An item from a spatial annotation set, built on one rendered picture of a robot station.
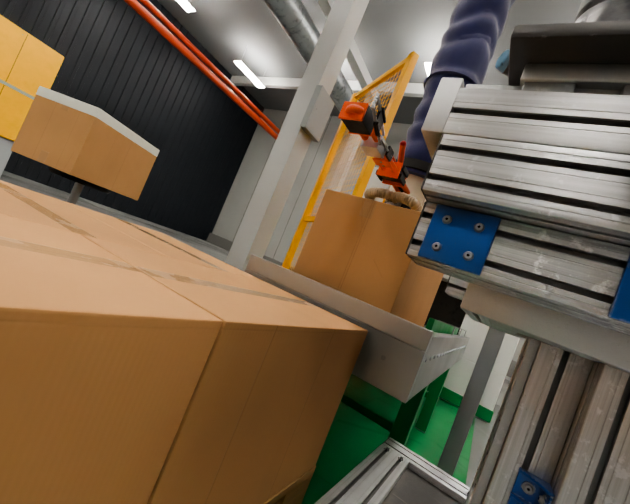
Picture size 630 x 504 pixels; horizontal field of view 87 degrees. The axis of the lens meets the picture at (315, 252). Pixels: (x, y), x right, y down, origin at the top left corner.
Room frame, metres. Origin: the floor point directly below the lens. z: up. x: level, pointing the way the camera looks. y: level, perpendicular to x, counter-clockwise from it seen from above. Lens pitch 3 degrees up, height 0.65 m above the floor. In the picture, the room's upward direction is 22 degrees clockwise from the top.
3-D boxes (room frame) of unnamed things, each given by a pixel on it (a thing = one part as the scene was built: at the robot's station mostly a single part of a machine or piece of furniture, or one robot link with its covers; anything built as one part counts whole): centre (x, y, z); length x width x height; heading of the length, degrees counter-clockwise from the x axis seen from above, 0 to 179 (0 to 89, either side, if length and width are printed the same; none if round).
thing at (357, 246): (1.41, -0.28, 0.75); 0.60 x 0.40 x 0.40; 149
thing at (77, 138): (2.14, 1.56, 0.82); 0.60 x 0.40 x 0.40; 173
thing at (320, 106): (2.21, 0.33, 1.62); 0.20 x 0.05 x 0.30; 150
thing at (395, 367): (1.11, -0.09, 0.47); 0.70 x 0.03 x 0.15; 60
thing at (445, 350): (1.96, -0.96, 0.50); 2.31 x 0.05 x 0.19; 150
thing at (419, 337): (1.11, -0.09, 0.58); 0.70 x 0.03 x 0.06; 60
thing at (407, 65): (2.34, 0.03, 1.05); 0.87 x 0.10 x 2.10; 22
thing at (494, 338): (1.36, -0.81, 0.50); 0.07 x 0.07 x 1.00; 60
